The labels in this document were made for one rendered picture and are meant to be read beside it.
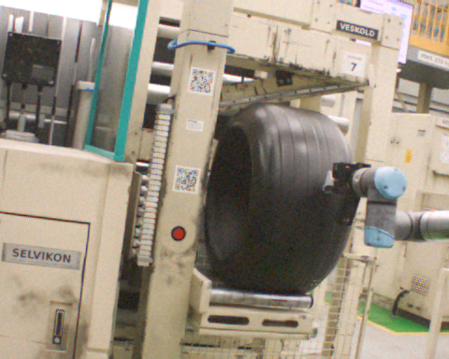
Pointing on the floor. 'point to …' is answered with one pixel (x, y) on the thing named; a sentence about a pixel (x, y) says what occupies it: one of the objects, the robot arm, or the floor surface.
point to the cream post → (161, 249)
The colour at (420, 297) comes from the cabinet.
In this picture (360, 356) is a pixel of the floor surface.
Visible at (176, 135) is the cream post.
